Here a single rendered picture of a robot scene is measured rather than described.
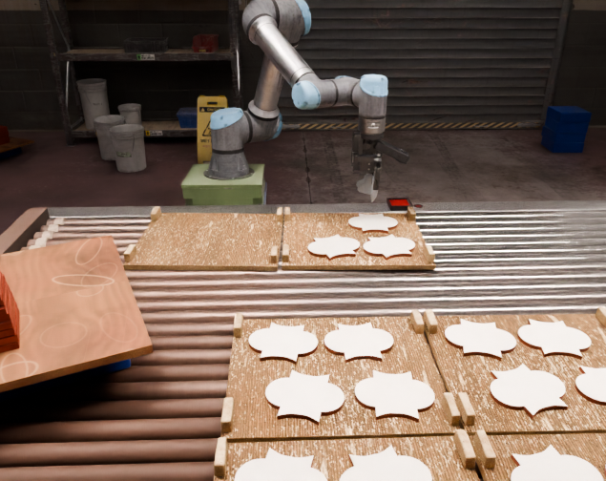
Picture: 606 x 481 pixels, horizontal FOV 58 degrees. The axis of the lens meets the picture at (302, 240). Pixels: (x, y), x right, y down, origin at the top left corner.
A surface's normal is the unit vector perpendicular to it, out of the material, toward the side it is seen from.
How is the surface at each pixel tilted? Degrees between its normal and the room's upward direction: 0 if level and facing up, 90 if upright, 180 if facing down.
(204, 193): 90
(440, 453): 0
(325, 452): 0
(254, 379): 0
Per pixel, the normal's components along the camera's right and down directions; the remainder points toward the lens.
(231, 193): 0.03, 0.44
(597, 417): 0.00, -0.90
